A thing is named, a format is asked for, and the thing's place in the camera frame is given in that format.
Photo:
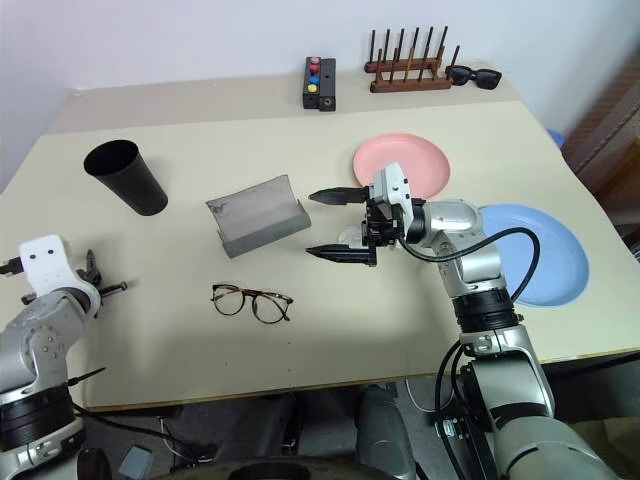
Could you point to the brown wooden peg rack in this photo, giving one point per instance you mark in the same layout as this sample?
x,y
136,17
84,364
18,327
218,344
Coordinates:
x,y
407,82

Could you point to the black plastic cup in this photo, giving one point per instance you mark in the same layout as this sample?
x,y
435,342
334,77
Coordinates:
x,y
127,177

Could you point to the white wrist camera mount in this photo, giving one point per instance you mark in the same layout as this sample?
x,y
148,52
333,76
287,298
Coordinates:
x,y
395,182
45,265

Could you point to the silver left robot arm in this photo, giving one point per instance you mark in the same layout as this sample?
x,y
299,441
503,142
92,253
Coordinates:
x,y
35,340

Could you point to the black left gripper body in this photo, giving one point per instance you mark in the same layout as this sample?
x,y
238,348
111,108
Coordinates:
x,y
92,282

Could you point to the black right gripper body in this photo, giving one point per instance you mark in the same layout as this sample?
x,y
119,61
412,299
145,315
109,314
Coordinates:
x,y
382,225

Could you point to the grey rounded shape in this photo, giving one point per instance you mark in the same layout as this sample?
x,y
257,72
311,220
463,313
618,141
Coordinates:
x,y
382,430

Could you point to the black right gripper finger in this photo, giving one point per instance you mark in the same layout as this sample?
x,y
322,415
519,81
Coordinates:
x,y
345,254
340,196

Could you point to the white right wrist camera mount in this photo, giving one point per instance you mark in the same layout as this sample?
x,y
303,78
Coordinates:
x,y
395,182

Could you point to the black box with coloured buttons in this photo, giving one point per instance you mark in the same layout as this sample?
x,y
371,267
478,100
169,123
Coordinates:
x,y
315,82

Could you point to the pink plate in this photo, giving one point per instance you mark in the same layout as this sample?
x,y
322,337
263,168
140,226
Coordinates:
x,y
415,155

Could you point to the small grey box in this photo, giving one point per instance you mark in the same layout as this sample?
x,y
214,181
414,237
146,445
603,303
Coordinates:
x,y
136,462

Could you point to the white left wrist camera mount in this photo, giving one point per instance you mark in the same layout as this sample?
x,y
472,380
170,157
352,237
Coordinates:
x,y
45,265

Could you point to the blue plastic container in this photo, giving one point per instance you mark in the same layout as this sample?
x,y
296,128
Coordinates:
x,y
556,139

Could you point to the blue plate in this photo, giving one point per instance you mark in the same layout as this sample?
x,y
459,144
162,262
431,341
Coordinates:
x,y
555,250

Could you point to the black bracket with metal latch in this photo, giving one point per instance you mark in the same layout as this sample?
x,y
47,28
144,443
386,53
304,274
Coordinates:
x,y
450,430

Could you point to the black sunglasses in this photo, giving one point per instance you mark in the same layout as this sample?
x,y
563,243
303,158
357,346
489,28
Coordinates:
x,y
475,77

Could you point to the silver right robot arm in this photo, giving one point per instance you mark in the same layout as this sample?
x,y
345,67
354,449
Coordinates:
x,y
475,260

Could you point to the brown wooden furniture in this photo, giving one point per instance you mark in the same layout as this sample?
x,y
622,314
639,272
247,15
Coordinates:
x,y
610,140

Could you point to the tortoiseshell eyeglasses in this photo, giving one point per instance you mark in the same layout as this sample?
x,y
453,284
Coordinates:
x,y
250,302

